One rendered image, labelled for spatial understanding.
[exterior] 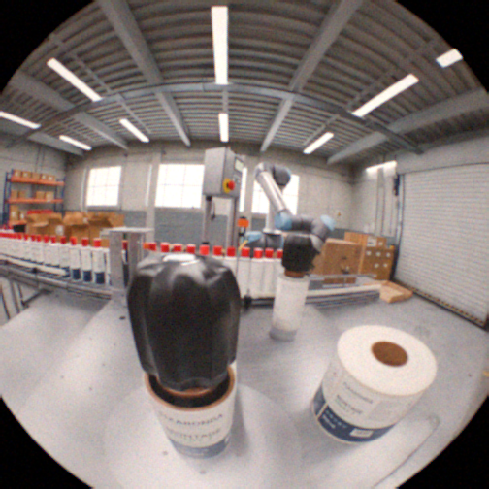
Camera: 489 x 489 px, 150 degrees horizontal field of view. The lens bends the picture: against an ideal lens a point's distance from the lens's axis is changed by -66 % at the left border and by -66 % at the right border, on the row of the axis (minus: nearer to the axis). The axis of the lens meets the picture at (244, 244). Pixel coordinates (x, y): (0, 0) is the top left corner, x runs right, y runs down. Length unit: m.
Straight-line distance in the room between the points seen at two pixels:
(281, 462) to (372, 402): 0.15
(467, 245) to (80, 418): 4.74
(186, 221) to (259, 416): 6.09
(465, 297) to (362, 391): 4.30
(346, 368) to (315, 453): 0.16
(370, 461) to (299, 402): 0.20
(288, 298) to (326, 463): 0.40
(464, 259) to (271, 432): 4.41
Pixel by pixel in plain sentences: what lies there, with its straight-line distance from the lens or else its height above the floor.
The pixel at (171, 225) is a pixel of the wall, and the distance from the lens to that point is 6.40.
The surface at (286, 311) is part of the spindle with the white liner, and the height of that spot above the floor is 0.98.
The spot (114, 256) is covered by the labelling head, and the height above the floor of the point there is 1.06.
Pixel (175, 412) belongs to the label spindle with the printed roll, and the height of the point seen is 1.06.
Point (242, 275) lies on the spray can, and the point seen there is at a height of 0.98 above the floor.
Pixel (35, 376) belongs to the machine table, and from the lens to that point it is 0.61.
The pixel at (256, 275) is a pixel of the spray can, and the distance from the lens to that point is 0.75.
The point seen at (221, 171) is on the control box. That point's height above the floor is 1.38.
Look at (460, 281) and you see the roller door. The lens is 4.55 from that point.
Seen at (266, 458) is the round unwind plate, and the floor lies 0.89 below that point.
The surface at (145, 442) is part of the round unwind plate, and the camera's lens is 0.35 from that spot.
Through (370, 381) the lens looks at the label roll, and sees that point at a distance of 0.29.
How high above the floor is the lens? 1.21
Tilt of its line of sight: 8 degrees down
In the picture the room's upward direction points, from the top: 5 degrees clockwise
